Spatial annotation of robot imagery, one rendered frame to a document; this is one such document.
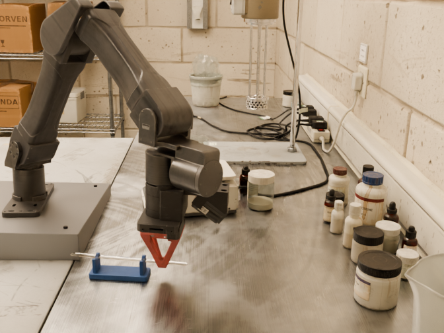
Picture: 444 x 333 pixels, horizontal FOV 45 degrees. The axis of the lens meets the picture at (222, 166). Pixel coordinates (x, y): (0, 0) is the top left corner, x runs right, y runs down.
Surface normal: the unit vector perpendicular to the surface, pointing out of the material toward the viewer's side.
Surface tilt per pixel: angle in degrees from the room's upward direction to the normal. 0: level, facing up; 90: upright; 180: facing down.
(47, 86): 88
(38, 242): 90
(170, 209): 90
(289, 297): 0
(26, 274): 0
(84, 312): 0
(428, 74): 90
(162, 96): 39
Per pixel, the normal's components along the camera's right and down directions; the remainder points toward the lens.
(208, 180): 0.78, 0.23
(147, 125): -0.63, 0.17
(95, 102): 0.03, 0.32
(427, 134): -1.00, 0.00
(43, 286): 0.01, -0.95
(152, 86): 0.53, -0.62
